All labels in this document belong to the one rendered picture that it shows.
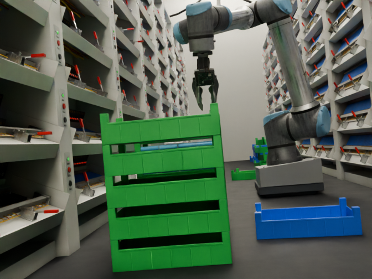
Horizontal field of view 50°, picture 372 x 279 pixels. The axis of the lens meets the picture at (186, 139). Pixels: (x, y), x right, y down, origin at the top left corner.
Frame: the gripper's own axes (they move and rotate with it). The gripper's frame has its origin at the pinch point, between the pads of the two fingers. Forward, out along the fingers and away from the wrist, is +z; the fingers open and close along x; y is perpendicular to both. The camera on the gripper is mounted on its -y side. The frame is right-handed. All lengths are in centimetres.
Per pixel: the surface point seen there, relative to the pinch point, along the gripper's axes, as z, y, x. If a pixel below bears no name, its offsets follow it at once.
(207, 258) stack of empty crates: 28, 59, -4
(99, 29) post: -34, -51, -48
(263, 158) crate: 99, -241, 55
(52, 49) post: -26, 24, -46
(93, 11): -41, -31, -45
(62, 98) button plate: -11, 23, -45
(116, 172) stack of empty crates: 6, 53, -25
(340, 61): -4, -91, 81
